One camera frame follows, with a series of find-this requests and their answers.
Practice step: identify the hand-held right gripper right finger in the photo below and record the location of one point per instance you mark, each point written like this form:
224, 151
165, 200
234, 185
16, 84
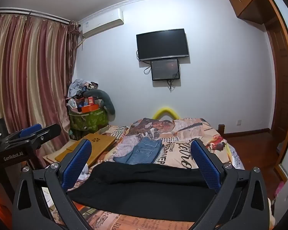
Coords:
206, 165

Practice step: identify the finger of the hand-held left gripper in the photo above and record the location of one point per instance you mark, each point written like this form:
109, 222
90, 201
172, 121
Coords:
30, 129
49, 134

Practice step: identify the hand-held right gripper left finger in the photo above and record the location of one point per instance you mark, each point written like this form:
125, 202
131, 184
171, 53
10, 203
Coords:
76, 163

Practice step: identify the black pants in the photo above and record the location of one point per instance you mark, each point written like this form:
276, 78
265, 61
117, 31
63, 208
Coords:
146, 191

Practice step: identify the white cloth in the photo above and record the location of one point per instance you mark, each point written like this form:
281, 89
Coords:
83, 173

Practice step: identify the wooden folding lap table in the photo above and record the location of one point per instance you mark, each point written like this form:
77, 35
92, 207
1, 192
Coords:
98, 143

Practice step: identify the printed blanket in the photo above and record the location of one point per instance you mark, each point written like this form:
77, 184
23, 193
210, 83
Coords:
182, 148

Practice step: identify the orange box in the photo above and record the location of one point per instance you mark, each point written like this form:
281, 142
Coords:
89, 108

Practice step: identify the person's orange jacket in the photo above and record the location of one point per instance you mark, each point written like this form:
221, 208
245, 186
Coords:
0, 203

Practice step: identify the striped pink beige curtain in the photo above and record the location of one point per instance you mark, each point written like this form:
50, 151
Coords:
26, 76

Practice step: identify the pile of clutter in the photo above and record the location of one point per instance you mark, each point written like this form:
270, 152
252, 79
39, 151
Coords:
80, 88

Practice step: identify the blue jeans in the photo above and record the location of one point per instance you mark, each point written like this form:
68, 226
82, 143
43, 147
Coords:
141, 152

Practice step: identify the grey plush pillow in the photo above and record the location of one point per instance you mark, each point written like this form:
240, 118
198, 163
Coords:
109, 105

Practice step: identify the yellow foam tube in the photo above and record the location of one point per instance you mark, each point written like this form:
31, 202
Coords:
166, 109

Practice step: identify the pink object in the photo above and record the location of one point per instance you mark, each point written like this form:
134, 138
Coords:
278, 189

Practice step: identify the wooden door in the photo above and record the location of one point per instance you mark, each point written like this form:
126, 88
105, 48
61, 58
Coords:
280, 76

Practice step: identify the curtain rod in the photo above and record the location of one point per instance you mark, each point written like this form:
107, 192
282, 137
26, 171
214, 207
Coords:
38, 14

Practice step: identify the white air conditioner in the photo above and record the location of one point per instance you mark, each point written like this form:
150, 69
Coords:
103, 22

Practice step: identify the wooden bed post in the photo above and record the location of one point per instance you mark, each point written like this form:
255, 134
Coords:
221, 129

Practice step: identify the white wall socket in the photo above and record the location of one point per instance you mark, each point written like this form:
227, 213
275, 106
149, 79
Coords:
238, 122

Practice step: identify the small black wall monitor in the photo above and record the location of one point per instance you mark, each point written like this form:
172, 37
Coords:
165, 69

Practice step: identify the black wall television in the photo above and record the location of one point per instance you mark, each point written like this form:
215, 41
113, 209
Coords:
162, 44

